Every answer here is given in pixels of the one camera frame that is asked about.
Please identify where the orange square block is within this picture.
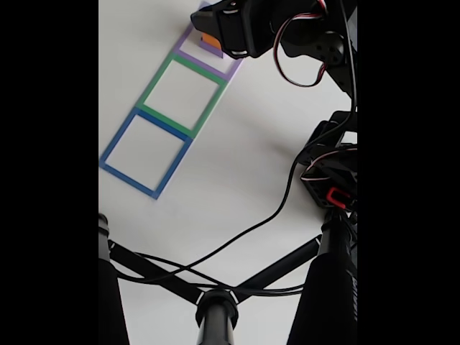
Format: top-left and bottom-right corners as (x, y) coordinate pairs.
(200, 32), (222, 50)

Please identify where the purple square block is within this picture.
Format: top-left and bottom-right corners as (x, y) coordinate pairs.
(198, 38), (226, 60)

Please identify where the purple tape square outline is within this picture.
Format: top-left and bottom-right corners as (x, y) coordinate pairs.
(172, 1), (245, 81)

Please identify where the green tape square outline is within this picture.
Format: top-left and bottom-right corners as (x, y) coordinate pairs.
(135, 52), (227, 139)

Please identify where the blue tape square outline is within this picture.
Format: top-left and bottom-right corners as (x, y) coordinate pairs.
(98, 106), (191, 201)

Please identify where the red clamp piece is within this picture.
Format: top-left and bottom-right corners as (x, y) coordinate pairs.
(326, 186), (351, 206)

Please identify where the black tripod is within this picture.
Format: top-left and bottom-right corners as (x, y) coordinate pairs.
(98, 212), (358, 345)

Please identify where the red white black servo cable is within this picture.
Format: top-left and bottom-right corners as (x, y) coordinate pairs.
(272, 0), (330, 87)

